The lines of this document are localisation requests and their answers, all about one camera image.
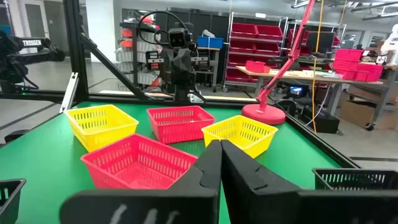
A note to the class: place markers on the black Trossen-labelled robot arm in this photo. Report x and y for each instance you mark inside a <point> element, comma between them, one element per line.
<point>12,62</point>

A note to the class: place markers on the black slotted plastic basket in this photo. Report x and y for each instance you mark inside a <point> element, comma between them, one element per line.
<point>12,202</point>
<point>318,183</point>

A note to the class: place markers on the red lamp stand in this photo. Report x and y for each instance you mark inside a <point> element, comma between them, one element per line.
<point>264,115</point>

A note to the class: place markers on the black monitor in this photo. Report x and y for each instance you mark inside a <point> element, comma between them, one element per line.
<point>321,42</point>

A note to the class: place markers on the black aluminium table frame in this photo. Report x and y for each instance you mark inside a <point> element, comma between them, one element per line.
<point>76,46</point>

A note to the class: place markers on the black shelf with grey bins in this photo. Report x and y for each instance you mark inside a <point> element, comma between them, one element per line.
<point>127,56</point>

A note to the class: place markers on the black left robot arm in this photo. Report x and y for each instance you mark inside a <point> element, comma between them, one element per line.
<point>182,93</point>

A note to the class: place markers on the silver aluminium extrusion bar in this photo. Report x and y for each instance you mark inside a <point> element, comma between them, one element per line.
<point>69,93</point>

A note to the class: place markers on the yellow slotted plastic basket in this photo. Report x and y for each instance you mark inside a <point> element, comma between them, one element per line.
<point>102,137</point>
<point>236,127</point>

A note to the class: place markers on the wooden work table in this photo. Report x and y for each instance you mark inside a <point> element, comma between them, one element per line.
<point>298,74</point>

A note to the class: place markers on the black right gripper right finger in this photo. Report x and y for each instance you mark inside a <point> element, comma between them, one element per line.
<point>264,202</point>

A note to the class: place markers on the small red storage bin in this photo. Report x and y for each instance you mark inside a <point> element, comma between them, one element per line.
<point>255,67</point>

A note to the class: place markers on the red slotted plastic basket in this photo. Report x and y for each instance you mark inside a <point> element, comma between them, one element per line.
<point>136,174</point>
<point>180,130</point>

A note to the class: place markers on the black computer case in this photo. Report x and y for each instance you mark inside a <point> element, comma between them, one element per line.
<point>323,121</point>

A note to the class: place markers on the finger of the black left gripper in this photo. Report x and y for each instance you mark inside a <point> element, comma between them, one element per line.
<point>186,65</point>
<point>169,65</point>

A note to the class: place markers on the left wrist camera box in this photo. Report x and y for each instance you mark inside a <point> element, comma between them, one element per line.
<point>177,39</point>

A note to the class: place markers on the white humanoid figure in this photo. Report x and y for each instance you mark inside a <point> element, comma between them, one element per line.
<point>391,40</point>

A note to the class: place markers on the brown cardboard box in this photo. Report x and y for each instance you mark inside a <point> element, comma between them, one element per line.
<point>356,113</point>

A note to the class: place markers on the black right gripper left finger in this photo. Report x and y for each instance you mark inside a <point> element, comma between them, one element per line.
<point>186,205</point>

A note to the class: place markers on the blue storage bin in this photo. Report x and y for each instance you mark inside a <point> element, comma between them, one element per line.
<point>210,42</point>

